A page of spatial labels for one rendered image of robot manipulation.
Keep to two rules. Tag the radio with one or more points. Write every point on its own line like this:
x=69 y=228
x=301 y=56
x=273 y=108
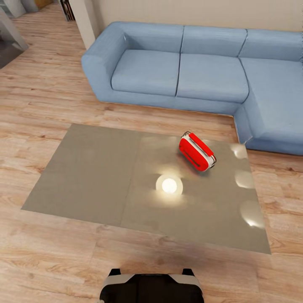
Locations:
x=196 y=152

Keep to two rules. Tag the stairs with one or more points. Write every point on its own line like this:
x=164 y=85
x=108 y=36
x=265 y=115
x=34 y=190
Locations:
x=9 y=50

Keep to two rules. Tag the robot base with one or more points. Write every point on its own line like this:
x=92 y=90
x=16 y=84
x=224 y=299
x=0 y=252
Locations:
x=151 y=288

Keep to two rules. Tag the sofa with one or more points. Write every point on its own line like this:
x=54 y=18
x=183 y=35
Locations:
x=252 y=75

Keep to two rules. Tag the coffee table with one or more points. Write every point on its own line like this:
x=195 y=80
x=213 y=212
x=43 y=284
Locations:
x=142 y=181

